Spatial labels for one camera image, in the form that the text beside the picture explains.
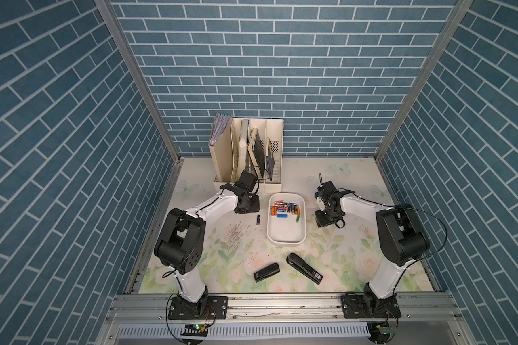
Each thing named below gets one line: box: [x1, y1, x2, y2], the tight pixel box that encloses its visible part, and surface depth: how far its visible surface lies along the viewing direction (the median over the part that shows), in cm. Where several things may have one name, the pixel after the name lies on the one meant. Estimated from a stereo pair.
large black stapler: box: [286, 252, 324, 285], surface depth 82 cm
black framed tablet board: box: [247, 127, 266, 179], surface depth 104 cm
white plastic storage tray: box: [266, 192, 308, 246], surface depth 96 cm
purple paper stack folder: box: [209, 112, 231, 146], surface depth 93 cm
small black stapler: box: [253, 262, 281, 283], surface depth 80 cm
